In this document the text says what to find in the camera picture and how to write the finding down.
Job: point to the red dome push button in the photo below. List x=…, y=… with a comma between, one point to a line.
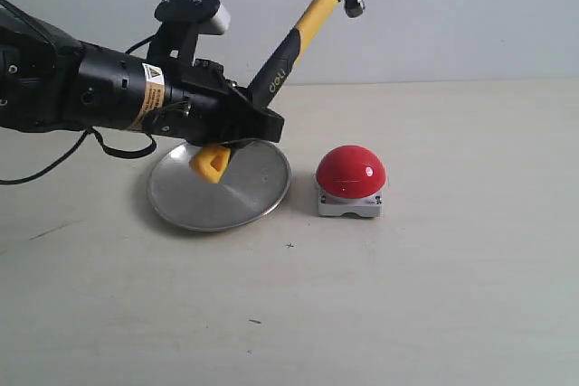
x=350, y=180

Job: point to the round steel plate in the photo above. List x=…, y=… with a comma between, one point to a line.
x=255, y=182

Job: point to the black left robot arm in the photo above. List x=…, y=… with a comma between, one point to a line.
x=52, y=81

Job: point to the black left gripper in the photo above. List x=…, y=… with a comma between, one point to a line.
x=197, y=94

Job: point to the yellow black claw hammer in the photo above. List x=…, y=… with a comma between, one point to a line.
x=211, y=161

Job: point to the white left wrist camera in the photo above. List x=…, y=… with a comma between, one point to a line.
x=210, y=17

